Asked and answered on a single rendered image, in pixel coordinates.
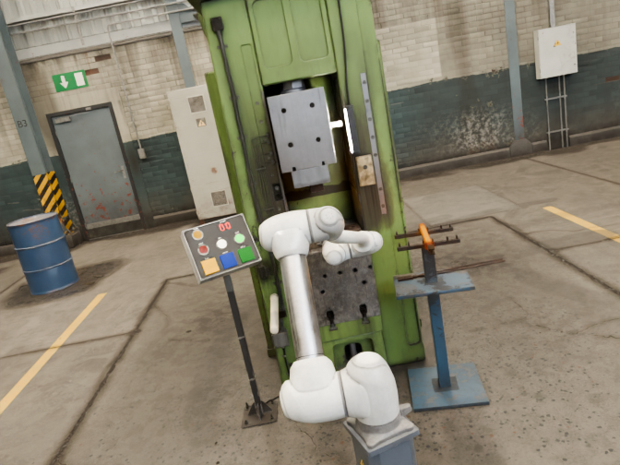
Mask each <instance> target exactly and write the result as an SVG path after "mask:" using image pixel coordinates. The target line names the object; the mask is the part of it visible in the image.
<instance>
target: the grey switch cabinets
mask: <svg viewBox="0 0 620 465"><path fill-rule="evenodd" d="M167 96H168V102H169V103H170V107H171V111H172V115H173V121H174V127H175V129H176V132H177V136H178V139H179V143H180V147H181V151H182V154H183V158H184V162H185V168H186V172H187V176H188V179H189V183H190V186H191V188H190V189H191V192H192V194H193V198H194V201H195V205H196V209H197V215H198V219H199V221H200V225H204V224H207V223H211V222H214V221H219V220H222V219H226V218H229V217H231V216H235V215H237V214H236V209H235V205H234V202H233V194H232V190H231V187H230V182H229V178H228V174H227V171H226V166H225V162H224V159H223V154H222V150H221V143H220V139H219V135H218V131H217V127H216V123H215V119H214V115H213V111H212V107H211V103H210V98H209V92H208V88H207V84H205V85H200V86H195V87H191V88H186V89H178V90H173V91H168V92H167Z"/></svg>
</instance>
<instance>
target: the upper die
mask: <svg viewBox="0 0 620 465"><path fill-rule="evenodd" d="M292 170H293V172H291V173H292V180H293V185H294V189H296V188H301V187H306V186H310V185H319V184H324V183H328V182H330V177H329V171H328V165H326V164H325V163H324V162H323V161H322V166H317V167H313V168H308V169H303V170H299V171H296V168H295V167H292Z"/></svg>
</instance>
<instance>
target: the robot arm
mask: <svg viewBox="0 0 620 465"><path fill-rule="evenodd" d="M343 230H344V219H343V217H342V215H341V213H340V212H339V211H338V210H337V209H335V208H333V207H330V206H325V207H322V208H316V209H304V210H295V211H290V212H285V213H281V214H279V215H276V216H273V217H271V218H269V219H267V220H265V221H264V222H263V223H262V224H261V225H260V226H259V241H260V244H261V246H262V247H263V248H264V249H265V250H267V251H269V252H273V254H274V256H275V257H276V258H277V260H278V261H279V262H280V269H281V275H282V280H283V286H284V291H285V297H286V302H287V306H288V312H289V318H290V324H291V330H292V340H293V346H294V351H295V357H296V362H294V363H293V365H292V367H291V369H290V380H287V381H285V382H284V383H283V385H282V386H281V390H280V403H281V407H282V409H283V412H284V415H285V416H286V417H287V418H289V419H291V420H294V421H296V422H300V423H324V422H330V421H334V420H338V419H341V418H344V417H348V416H349V418H348V419H347V425H349V426H350V427H352V428H353V429H354V430H355V432H356V433H357V434H358V435H359V436H360V437H361V438H362V440H363V441H364V442H365V444H366V446H367V447H368V448H369V449H374V448H376V447H377V446H378V445H380V444H382V443H384V442H386V441H388V440H390V439H392V438H394V437H396V436H398V435H401V434H404V433H406V432H410V431H412V430H413V429H414V425H413V423H411V422H409V421H408V420H406V419H405V418H404V416H405V415H406V414H408V413H409V412H410V411H411V410H412V408H411V404H410V403H405V404H401V405H399V397H398V391H397V386H396V382H395V378H394V376H393V374H392V372H391V370H390V368H389V366H388V364H387V362H386V361H385V360H384V359H383V358H382V357H381V356H380V355H379V354H377V353H375V352H361V353H359V354H357V355H355V356H353V357H352V358H351V359H350V361H349V362H348V363H347V367H345V368H344V369H342V370H340V371H338V372H336V371H335V368H334V366H333V363H332V362H331V361H330V360H329V358H328V357H327V356H324V352H323V347H322V341H321V337H320V331H319V325H318V321H317V315H316V306H315V301H314V295H313V290H312V285H311V280H310V275H309V269H308V265H307V259H306V257H307V255H308V252H309V244H311V243H317V246H320V245H322V248H323V249H322V254H323V257H324V258H325V260H326V261H327V262H328V263H329V264H330V265H333V266H336V265H339V264H340V263H342V262H343V261H345V260H347V259H350V258H354V257H360V256H367V255H370V254H373V253H374V252H376V251H378V250H379V249H380V248H381V247H382V245H383V240H382V237H381V235H380V234H379V233H378V232H365V231H361V232H353V231H343Z"/></svg>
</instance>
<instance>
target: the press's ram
mask: <svg viewBox="0 0 620 465"><path fill-rule="evenodd" d="M267 102H268V109H269V114H270V119H271V123H272V128H273V133H274V137H275V142H276V147H277V151H278V155H279V160H280V168H281V172H282V173H288V172H293V170H292V167H295V168H296V171H299V170H303V169H308V168H313V167H317V166H322V161H323V162H324V163H325V164H326V165H327V164H331V163H336V162H337V161H336V155H335V150H334V145H333V139H332V134H331V129H330V128H332V127H338V126H342V121H341V120H339V121H335V122H329V118H328V108H327V103H326V97H325V91H324V87H320V88H313V89H306V90H301V91H296V92H292V93H287V94H282V95H277V96H272V97H267Z"/></svg>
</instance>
